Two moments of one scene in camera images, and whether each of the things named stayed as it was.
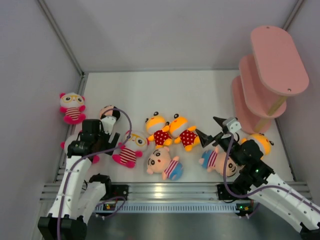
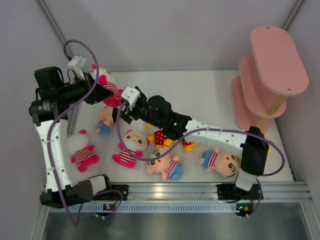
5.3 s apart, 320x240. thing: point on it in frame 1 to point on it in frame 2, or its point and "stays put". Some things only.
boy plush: [213, 161] stays put
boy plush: [160, 161] stays put
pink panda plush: [72, 104] to [107, 80]
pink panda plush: [137, 142] stays put
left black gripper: [107, 145] to [99, 93]
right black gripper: [205, 140] to [127, 113]
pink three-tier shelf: [275, 69] stays put
